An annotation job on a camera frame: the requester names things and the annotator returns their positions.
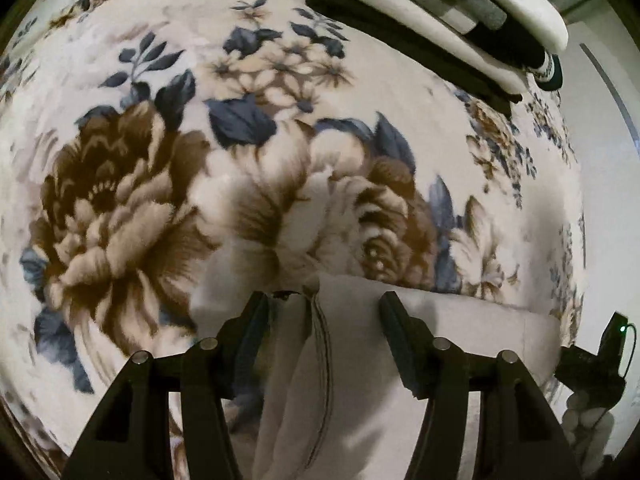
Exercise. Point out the thick white folded cloth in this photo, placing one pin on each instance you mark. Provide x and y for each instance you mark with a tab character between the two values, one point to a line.
520	2

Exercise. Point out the folded black and white clothes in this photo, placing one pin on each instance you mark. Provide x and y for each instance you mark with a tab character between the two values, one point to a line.
400	40

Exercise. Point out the person's right hand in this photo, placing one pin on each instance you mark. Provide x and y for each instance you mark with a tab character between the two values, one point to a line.
585	422

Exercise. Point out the light beige small garment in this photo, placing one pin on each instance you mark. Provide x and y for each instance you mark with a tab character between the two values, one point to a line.
350	410

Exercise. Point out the floral printed blanket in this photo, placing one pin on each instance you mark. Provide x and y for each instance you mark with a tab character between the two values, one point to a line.
150	125

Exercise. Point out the dark green printed cloth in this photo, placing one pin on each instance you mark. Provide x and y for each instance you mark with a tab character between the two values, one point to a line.
547	72

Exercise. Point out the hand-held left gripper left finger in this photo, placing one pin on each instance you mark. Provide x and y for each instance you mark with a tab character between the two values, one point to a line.
252	322

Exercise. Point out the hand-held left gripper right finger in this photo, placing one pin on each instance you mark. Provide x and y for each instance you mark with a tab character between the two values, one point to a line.
400	330

